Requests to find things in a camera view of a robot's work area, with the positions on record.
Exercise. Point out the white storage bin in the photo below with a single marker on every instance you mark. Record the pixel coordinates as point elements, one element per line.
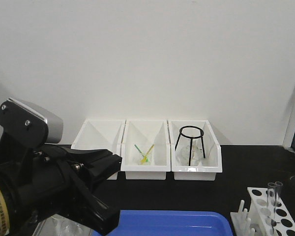
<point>212,149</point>
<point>145,133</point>
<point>100,134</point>

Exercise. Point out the blue plastic tray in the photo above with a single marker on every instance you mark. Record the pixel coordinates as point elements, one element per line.
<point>171,223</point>

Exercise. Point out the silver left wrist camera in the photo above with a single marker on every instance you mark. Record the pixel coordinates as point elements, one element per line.
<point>53,122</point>

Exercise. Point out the yellow green plastic sticks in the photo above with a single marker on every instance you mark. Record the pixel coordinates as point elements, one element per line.
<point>145,158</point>

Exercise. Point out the white test tube rack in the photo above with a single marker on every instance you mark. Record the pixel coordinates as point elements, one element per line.
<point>254,221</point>

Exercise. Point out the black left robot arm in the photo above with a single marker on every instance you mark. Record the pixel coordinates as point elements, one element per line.
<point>38,180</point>

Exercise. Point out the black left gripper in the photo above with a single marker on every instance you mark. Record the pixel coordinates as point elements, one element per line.
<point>38,182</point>

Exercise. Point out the white storage bin right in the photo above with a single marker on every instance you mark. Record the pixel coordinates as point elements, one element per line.
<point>212,149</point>

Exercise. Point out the clear glass test tube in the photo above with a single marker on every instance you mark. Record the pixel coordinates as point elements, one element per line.
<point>271,202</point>

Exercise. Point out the white storage bin middle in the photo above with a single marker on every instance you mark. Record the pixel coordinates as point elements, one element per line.
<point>145,133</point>

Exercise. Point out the clear test tube in rack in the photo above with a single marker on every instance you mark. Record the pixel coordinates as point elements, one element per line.
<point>277,191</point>

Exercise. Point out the black wire tripod stand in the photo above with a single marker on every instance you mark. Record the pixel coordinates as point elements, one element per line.
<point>190,135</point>

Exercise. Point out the white storage bin left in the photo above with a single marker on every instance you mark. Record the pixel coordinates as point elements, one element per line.
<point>100,134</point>

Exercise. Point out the clear glass beaker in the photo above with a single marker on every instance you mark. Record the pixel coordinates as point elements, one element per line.
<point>65,227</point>

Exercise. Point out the grey plastic tray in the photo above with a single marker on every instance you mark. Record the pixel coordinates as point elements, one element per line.
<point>46,229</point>

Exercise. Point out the clear glassware in bin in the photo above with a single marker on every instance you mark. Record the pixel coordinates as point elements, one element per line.
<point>193,156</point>

